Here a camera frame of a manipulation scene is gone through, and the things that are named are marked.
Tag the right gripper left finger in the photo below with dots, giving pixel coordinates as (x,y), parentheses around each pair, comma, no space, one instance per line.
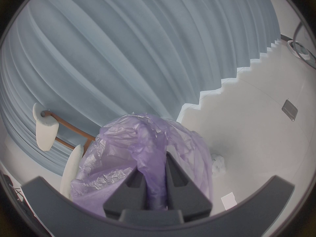
(128,199)

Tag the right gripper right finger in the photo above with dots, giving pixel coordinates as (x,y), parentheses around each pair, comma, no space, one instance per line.
(190,196)

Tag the purple plastic bag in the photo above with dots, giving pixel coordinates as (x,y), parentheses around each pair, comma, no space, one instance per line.
(123,144)

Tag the crumpled white paper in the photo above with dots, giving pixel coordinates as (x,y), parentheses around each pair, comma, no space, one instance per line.
(218,165)

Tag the white cushioned wooden chair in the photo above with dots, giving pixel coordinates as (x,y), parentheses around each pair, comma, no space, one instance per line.
(45,132)

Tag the pale blue curtain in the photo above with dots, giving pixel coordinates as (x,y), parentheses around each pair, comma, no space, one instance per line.
(123,46)

